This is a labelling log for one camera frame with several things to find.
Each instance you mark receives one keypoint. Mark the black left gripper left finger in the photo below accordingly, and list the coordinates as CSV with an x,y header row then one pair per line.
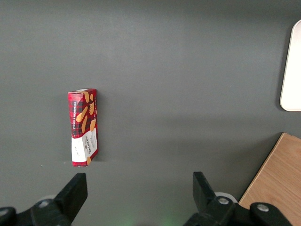
x,y
70,200

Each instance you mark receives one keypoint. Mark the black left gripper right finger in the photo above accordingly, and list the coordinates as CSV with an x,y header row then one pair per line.
x,y
207,202

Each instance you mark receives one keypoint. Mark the cream plastic tray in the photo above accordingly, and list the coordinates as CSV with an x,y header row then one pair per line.
x,y
292,70

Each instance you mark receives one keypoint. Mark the wooden drawer cabinet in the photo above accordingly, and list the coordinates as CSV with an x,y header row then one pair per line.
x,y
277,179

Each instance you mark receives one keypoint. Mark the red tartan shortbread box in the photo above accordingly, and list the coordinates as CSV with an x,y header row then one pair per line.
x,y
82,122

